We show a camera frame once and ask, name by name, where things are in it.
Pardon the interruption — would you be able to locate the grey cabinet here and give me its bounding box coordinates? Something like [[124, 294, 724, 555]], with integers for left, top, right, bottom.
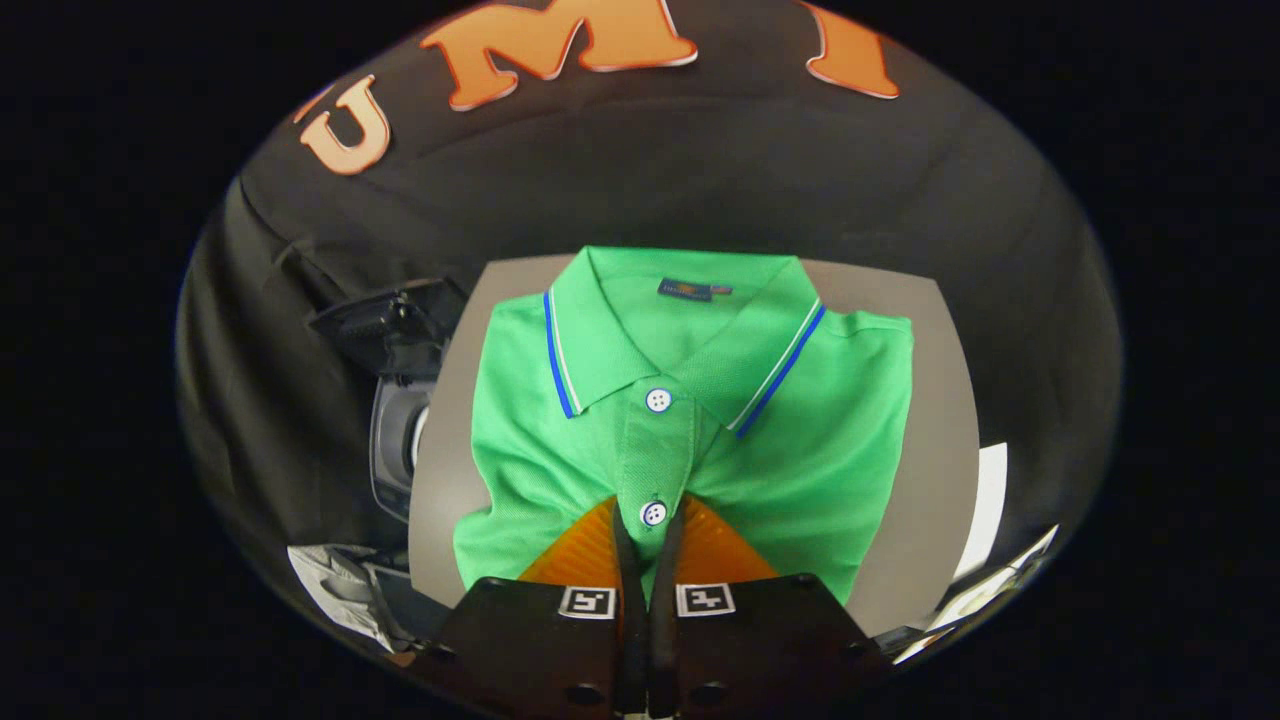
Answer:
[[408, 253, 981, 638]]

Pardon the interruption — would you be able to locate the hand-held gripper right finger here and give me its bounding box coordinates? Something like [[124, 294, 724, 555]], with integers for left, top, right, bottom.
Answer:
[[648, 498, 891, 720]]

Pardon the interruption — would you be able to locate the dark washing machine lid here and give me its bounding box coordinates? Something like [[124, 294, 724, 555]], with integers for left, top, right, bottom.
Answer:
[[308, 278, 469, 379]]

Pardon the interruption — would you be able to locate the black backdrop cloth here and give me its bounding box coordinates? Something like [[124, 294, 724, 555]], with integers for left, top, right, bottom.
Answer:
[[178, 0, 1121, 601]]

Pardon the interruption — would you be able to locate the crumpled white plastic sheet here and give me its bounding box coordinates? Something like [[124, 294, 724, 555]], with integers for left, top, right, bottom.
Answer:
[[287, 543, 421, 653]]

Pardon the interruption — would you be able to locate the white flat board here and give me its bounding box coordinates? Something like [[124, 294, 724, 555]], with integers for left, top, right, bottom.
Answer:
[[955, 443, 1009, 581]]

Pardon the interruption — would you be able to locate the green polo shirt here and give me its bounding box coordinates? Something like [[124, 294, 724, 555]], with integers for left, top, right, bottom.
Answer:
[[453, 245, 916, 606]]

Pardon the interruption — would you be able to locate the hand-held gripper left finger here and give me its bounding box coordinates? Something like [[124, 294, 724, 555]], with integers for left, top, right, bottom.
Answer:
[[420, 495, 649, 720]]

